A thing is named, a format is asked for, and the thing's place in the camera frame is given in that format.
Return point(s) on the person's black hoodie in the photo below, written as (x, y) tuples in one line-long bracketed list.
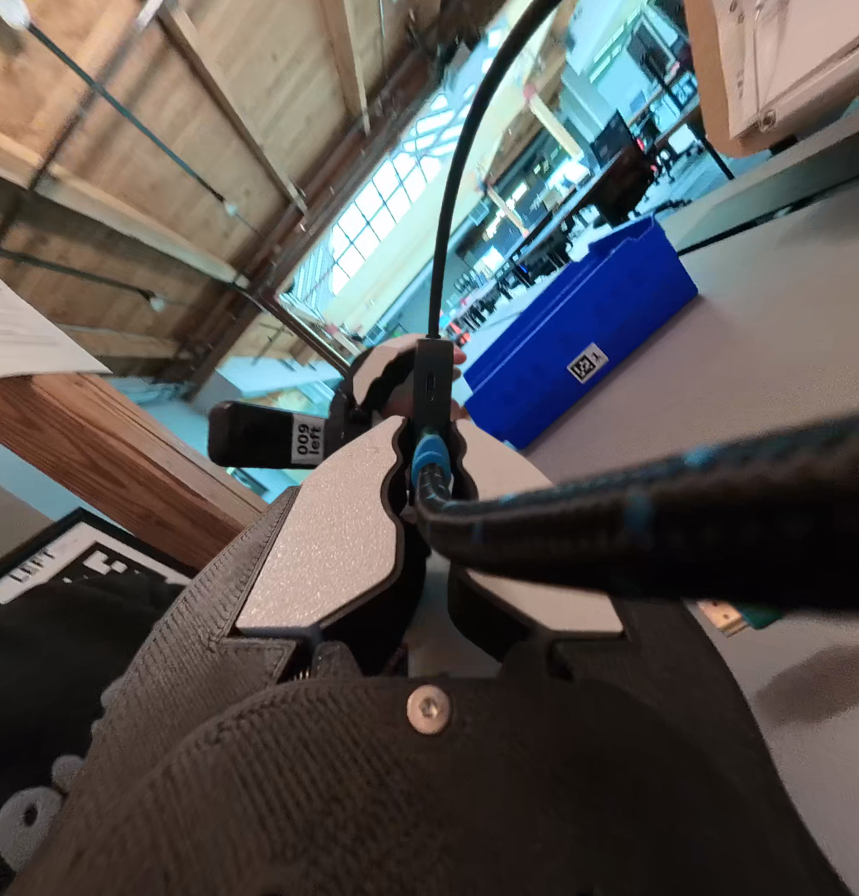
[(23, 665)]

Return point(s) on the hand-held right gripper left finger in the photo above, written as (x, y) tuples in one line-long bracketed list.
[(324, 553)]

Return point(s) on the wooden pillar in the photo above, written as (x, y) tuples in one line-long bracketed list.
[(86, 448)]

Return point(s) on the person's left hand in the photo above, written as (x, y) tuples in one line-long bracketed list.
[(403, 402)]

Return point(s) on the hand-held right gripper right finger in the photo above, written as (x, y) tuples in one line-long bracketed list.
[(541, 609)]

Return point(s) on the black framed marker sign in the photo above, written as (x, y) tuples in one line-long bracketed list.
[(86, 560)]

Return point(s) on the white paper notice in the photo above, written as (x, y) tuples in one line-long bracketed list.
[(23, 329)]

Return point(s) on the black square video adapter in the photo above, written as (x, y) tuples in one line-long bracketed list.
[(433, 385)]

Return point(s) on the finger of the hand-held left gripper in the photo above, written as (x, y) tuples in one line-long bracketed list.
[(373, 360)]

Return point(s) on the grey desk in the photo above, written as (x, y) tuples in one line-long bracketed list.
[(786, 168), (786, 350)]

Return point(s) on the dark desk divider strip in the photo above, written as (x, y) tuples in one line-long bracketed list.
[(786, 210)]

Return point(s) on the blue storage bin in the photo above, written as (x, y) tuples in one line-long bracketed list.
[(541, 329)]

